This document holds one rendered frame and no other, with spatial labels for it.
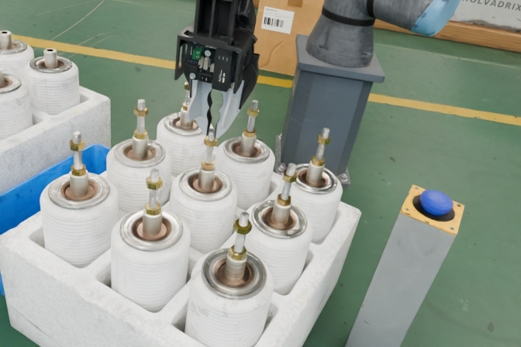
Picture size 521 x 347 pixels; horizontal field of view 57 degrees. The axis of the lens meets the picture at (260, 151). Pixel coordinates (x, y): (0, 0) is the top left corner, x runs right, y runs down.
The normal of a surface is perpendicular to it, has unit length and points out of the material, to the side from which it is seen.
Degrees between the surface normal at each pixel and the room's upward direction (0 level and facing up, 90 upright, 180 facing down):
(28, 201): 88
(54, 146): 90
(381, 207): 0
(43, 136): 90
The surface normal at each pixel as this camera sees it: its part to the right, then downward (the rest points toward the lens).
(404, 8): -0.66, 0.55
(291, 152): -0.73, 0.27
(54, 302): -0.47, 0.41
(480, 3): -0.04, 0.53
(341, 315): 0.16, -0.83
